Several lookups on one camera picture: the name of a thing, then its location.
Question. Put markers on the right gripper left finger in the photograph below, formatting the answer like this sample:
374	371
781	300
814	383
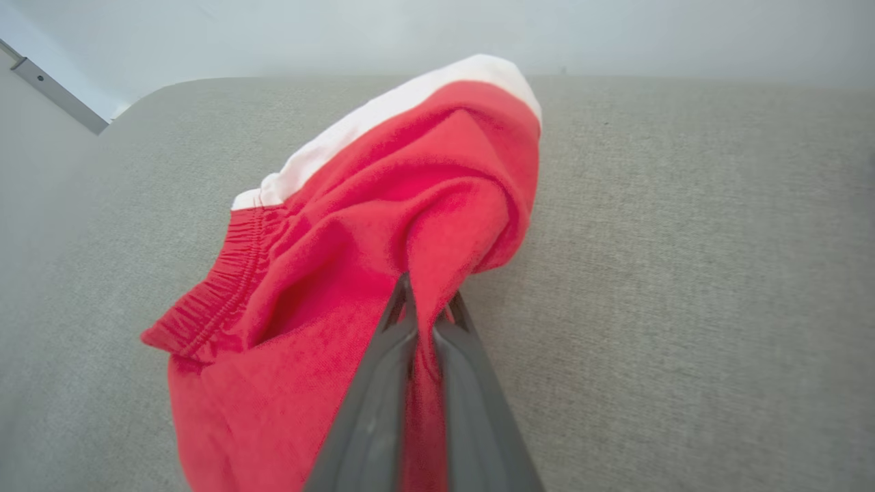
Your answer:
369	424

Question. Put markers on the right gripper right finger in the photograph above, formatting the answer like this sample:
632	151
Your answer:
478	424

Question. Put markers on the red Bulls shorts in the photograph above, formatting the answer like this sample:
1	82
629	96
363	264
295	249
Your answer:
383	205

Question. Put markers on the grey metal rail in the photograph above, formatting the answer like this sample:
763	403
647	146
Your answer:
58	96

